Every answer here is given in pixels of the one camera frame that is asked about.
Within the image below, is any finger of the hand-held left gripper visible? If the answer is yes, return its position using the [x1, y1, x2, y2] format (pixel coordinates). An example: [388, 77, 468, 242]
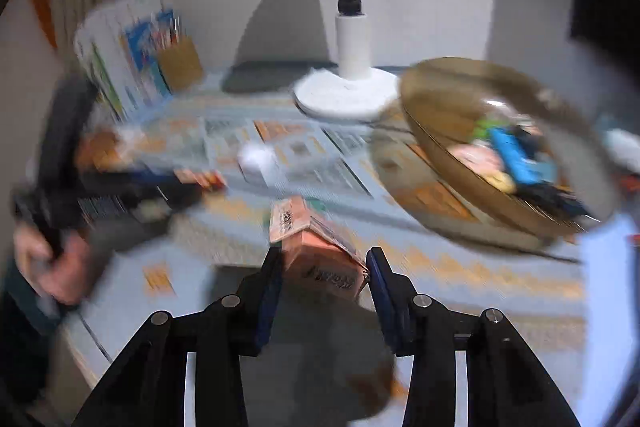
[145, 166, 228, 214]

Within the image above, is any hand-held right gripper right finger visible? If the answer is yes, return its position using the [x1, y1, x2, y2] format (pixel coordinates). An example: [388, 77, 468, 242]
[366, 247, 583, 427]

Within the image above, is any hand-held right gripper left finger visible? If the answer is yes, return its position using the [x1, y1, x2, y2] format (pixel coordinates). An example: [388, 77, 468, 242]
[72, 247, 284, 427]

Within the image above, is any orange cardboard box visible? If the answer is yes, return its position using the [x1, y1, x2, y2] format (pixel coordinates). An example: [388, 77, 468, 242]
[269, 196, 370, 303]

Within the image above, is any amber ribbed glass bowl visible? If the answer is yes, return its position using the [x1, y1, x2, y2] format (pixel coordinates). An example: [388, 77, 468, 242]
[397, 57, 621, 243]

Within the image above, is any person's left forearm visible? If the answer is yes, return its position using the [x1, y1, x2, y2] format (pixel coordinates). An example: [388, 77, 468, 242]
[0, 279, 68, 427]

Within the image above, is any person's left hand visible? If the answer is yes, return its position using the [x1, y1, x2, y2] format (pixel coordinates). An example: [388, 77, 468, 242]
[12, 222, 103, 308]

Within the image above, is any small white object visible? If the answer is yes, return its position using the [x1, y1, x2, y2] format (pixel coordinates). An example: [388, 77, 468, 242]
[237, 144, 281, 184]

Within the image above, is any brown pencil holder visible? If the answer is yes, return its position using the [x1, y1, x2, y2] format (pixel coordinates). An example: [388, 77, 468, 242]
[157, 34, 206, 92]

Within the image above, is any stack of upright books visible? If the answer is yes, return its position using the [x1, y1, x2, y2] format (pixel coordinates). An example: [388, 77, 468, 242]
[74, 0, 177, 120]

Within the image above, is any yellow item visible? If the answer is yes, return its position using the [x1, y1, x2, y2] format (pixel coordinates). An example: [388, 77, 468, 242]
[482, 172, 516, 196]

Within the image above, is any pink item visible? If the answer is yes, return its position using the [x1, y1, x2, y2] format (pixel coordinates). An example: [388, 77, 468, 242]
[447, 142, 506, 178]

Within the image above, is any white desk lamp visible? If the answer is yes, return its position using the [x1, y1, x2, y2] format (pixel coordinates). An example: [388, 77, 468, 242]
[292, 0, 401, 122]

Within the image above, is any blue plastic item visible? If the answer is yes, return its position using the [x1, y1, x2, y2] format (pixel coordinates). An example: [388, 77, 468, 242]
[487, 127, 557, 186]

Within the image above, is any green item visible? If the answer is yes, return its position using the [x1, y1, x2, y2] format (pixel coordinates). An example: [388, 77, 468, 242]
[470, 117, 506, 142]

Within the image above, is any black item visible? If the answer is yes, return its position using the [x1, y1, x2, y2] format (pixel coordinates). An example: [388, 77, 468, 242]
[515, 127, 593, 219]

